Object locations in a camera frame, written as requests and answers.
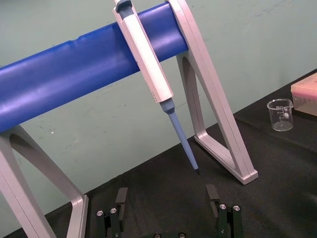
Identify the blue and grey pipette stand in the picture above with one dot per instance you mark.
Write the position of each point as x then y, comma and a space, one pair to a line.
81, 74

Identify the black table cloth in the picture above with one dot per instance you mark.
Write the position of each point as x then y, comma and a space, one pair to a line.
272, 178

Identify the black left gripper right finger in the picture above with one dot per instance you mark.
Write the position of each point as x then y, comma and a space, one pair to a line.
229, 220

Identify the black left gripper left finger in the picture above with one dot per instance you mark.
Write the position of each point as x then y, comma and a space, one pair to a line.
114, 220

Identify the translucent pipette tip box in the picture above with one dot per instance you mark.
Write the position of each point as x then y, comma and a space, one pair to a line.
305, 96

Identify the small clear glass beaker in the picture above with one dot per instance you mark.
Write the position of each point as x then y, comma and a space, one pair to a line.
281, 116

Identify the white and blue pipette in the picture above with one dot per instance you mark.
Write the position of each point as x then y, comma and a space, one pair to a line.
146, 59

